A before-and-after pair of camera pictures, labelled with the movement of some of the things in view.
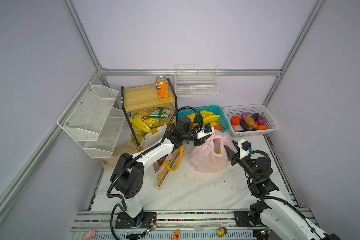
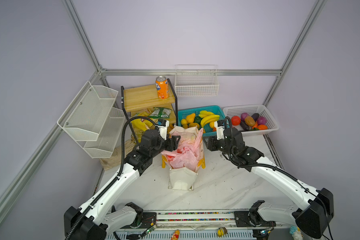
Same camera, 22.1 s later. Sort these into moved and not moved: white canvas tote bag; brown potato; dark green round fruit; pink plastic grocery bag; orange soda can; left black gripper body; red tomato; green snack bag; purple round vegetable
Moved: left black gripper body; white canvas tote bag; pink plastic grocery bag
Not moved: orange soda can; green snack bag; dark green round fruit; red tomato; purple round vegetable; brown potato
